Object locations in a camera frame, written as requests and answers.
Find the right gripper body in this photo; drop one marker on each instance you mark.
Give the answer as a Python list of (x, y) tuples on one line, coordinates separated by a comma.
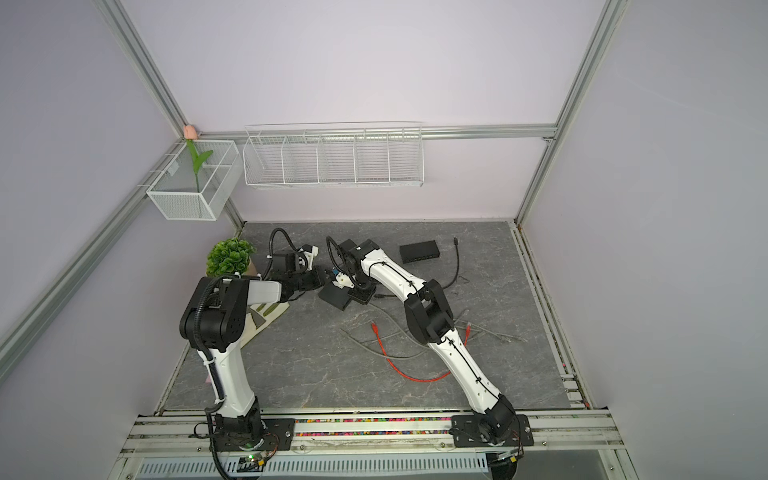
[(362, 294)]

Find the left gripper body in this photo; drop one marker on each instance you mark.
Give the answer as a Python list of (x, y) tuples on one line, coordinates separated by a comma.
[(306, 280)]

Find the large black network switch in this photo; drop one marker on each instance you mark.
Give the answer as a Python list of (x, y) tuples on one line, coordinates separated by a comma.
[(336, 296)]

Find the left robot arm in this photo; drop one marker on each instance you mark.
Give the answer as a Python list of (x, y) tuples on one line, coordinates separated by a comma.
[(234, 302)]

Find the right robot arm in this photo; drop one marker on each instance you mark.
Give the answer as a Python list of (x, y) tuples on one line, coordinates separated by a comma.
[(430, 321)]

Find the green potted plant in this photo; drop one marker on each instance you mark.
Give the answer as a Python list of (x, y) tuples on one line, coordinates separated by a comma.
[(229, 257)]

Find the white mesh box basket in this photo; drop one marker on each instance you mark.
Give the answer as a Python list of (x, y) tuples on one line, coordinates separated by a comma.
[(174, 192)]

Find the pink artificial tulip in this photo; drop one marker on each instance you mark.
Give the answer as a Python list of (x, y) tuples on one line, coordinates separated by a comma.
[(198, 157)]

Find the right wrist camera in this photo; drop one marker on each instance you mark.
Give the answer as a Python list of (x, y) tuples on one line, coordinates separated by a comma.
[(343, 281)]

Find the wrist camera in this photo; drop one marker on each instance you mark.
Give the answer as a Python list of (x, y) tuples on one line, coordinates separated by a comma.
[(343, 281), (305, 257)]

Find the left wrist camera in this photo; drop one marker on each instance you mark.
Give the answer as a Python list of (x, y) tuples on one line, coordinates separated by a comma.
[(305, 257)]

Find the small black network switch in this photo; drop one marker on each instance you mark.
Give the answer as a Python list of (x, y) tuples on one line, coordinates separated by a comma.
[(419, 251)]

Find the long white wire basket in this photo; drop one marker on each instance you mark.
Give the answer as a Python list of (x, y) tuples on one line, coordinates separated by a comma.
[(344, 154)]

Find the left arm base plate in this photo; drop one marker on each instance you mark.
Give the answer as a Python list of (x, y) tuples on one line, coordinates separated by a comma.
[(262, 434)]

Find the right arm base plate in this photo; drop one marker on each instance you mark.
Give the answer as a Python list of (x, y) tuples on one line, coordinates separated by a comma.
[(474, 431)]

